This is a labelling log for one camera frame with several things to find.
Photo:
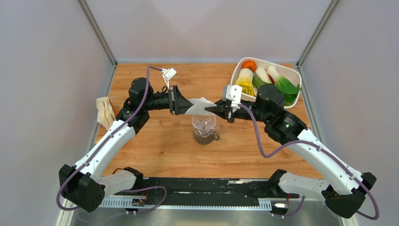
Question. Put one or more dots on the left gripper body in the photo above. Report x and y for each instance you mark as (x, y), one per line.
(171, 97)

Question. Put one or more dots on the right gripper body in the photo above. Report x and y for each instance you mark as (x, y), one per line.
(241, 112)

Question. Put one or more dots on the white paper coffee filter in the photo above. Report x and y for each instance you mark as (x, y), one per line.
(198, 106)

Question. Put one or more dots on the clear glass dripper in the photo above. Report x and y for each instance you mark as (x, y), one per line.
(204, 125)

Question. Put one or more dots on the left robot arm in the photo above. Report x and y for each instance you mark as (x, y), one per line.
(83, 183)

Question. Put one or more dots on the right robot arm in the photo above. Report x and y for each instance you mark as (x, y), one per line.
(342, 188)

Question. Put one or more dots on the glass coffee server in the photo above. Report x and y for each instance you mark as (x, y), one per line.
(206, 137)

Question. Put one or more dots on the yellow toy cabbage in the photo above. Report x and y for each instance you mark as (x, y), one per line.
(245, 80)

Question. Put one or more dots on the green toy leek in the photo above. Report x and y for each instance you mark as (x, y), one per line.
(260, 78)

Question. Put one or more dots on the orange toy pumpkin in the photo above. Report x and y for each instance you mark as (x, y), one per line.
(249, 64)

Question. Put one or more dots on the white vegetable tray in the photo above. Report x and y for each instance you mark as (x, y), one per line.
(289, 73)

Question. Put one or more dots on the green toy bok choy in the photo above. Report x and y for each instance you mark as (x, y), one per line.
(285, 86)

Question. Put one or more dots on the stack of paper filters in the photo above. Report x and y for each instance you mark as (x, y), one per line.
(105, 114)

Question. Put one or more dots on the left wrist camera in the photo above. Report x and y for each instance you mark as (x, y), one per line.
(167, 75)

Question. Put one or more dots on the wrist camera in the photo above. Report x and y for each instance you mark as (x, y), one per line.
(232, 93)
(167, 75)

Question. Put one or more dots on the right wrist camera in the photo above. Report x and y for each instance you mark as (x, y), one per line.
(232, 93)

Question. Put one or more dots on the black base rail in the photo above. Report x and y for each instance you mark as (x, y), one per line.
(210, 192)

